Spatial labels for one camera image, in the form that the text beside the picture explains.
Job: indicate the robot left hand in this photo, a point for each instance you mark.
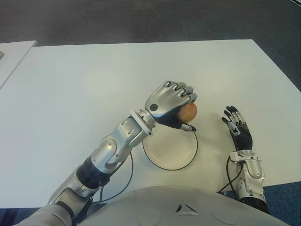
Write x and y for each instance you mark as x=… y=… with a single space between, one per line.
x=164 y=101

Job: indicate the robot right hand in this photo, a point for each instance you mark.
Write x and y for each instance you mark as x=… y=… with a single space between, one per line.
x=243 y=139

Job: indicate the red yellow apple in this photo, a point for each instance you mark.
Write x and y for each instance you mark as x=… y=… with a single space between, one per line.
x=189 y=113

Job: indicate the robot right arm silver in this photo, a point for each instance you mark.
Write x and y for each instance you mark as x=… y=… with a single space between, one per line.
x=252 y=171

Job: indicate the robot left arm silver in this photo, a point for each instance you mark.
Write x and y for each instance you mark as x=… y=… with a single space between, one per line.
x=110 y=146

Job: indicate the white plate black rim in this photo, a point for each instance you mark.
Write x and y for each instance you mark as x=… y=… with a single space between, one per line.
x=171 y=150

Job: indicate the grey robot torso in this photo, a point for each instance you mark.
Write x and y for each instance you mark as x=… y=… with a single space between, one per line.
x=183 y=207

